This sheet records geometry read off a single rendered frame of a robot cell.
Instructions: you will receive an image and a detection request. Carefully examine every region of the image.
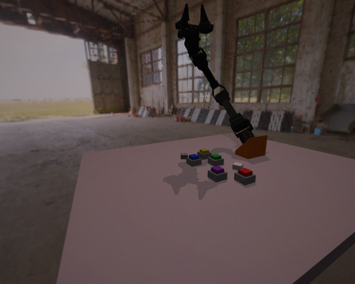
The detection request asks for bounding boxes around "red button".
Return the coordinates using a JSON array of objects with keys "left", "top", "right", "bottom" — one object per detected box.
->
[{"left": 234, "top": 168, "right": 256, "bottom": 186}]

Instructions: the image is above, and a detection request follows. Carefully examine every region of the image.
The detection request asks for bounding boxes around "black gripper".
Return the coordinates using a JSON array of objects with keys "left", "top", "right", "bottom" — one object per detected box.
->
[{"left": 175, "top": 3, "right": 214, "bottom": 45}]

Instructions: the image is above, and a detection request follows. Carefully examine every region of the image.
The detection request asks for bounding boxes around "purple button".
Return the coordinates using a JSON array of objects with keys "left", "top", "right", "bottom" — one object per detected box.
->
[{"left": 208, "top": 166, "right": 227, "bottom": 183}]

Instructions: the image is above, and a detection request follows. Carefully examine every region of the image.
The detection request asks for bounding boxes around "yellow button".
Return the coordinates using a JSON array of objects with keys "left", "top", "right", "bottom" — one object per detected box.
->
[{"left": 197, "top": 149, "right": 212, "bottom": 160}]

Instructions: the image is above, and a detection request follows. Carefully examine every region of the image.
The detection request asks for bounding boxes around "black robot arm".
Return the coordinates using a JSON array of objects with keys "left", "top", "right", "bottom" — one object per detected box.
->
[{"left": 178, "top": 28, "right": 255, "bottom": 144}]

